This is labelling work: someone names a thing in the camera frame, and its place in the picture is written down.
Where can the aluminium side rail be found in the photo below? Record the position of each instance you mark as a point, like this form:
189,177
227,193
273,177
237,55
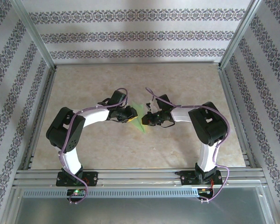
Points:
233,105
44,105

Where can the grey sheet metal panel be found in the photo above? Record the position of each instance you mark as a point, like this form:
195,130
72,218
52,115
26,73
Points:
140,212

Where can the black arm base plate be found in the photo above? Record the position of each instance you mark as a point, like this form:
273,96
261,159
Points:
93,178
186,179

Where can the controller board with orange plug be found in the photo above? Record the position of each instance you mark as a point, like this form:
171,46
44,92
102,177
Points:
204,191

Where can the wide aluminium mounting rail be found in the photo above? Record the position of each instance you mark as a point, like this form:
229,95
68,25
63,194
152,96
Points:
140,178

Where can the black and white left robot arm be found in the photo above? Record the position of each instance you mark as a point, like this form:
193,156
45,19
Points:
65,130

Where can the green paper sheet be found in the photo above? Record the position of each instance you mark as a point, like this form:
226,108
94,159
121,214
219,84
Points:
138,109

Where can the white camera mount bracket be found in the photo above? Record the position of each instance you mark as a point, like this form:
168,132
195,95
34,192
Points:
152,106

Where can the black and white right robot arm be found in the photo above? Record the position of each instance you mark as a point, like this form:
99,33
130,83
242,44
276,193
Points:
207,126

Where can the aluminium frame post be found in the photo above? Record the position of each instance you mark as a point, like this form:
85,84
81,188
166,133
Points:
35,33
240,32

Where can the controller board with green light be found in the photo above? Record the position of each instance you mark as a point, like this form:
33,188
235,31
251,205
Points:
76,192

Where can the thin aluminium rail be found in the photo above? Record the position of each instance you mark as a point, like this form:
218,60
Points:
137,63

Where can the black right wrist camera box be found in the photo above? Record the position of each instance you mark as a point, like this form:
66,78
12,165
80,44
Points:
163,102

